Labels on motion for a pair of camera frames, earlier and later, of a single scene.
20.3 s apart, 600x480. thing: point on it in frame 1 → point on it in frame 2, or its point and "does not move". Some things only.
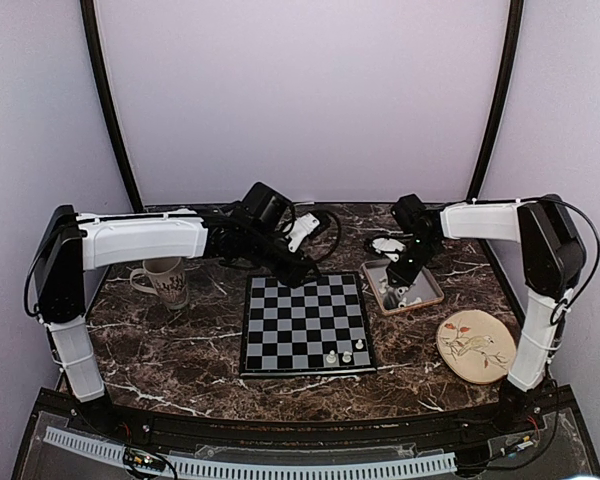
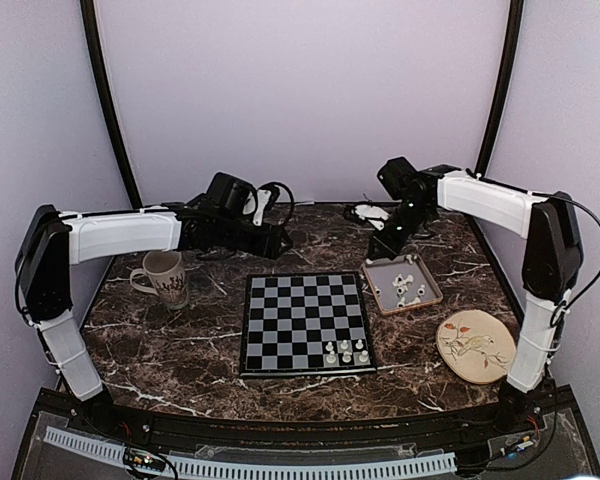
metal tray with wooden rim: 426,290 does not move
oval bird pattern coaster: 476,346 does not move
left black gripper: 290,274 → 269,245
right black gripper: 405,276 → 390,250
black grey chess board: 319,328 does not move
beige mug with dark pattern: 169,280 does not move
